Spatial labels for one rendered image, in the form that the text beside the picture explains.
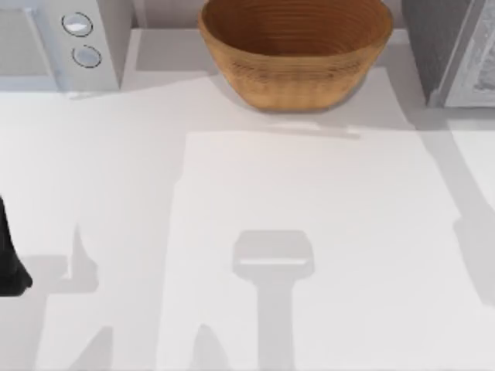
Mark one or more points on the round microwave knob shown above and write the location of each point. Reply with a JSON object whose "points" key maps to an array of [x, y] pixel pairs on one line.
{"points": [[86, 55], [77, 24]]}

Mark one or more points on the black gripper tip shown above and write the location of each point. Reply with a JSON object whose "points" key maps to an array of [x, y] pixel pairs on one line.
{"points": [[8, 263]]}

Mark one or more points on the grey cabinet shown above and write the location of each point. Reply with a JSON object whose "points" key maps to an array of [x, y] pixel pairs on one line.
{"points": [[448, 50]]}

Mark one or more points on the brown woven basket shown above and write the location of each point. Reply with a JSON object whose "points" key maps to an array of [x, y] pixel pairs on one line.
{"points": [[294, 65]]}

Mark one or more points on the pale microwave oven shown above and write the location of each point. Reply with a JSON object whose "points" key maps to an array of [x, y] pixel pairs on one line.
{"points": [[46, 46]]}

